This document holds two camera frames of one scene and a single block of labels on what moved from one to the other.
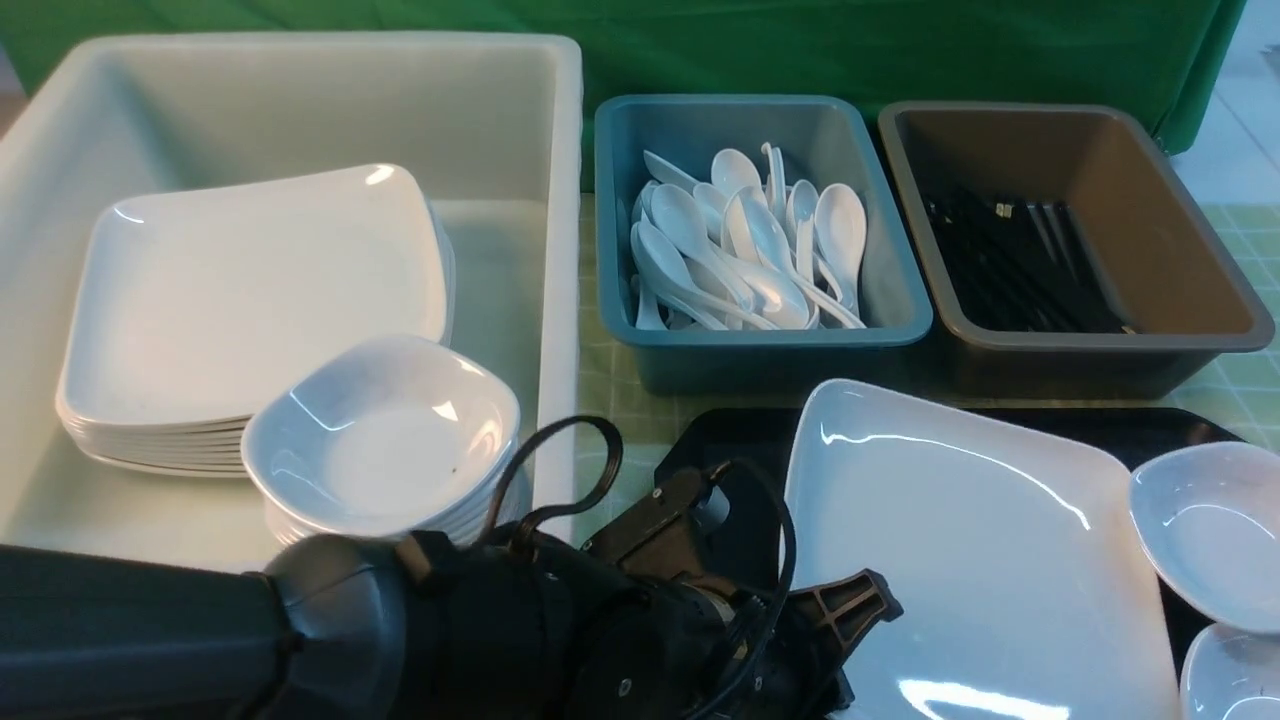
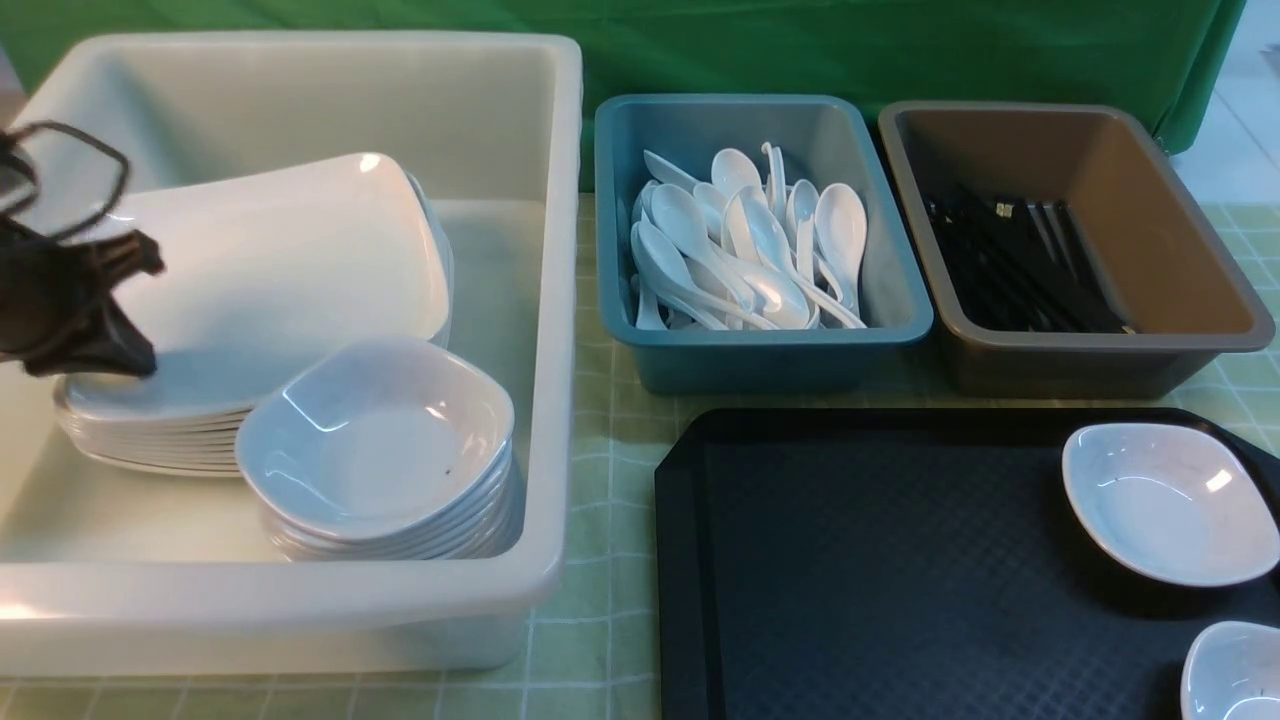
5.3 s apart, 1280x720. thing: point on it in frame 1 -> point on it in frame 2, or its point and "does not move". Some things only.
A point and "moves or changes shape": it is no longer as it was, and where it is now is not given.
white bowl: [373, 436] does not move
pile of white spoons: [742, 249] does not move
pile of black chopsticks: [1020, 267] does not move
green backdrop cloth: [1168, 56] does not move
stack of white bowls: [378, 474] does not move
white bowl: [1208, 515] moves or changes shape
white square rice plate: [1025, 588] -> [258, 267]
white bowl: [1231, 673] does not move
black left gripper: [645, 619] -> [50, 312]
